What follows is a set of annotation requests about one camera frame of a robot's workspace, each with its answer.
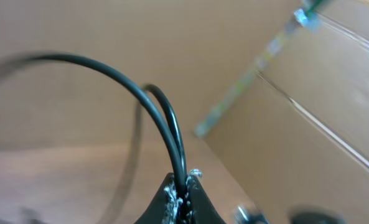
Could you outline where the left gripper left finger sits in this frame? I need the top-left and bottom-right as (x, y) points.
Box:
(134, 173), (180, 224)

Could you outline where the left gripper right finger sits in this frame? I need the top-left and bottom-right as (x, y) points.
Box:
(186, 169), (225, 224)

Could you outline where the long black USB cable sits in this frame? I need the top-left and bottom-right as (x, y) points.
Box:
(0, 53), (188, 197)

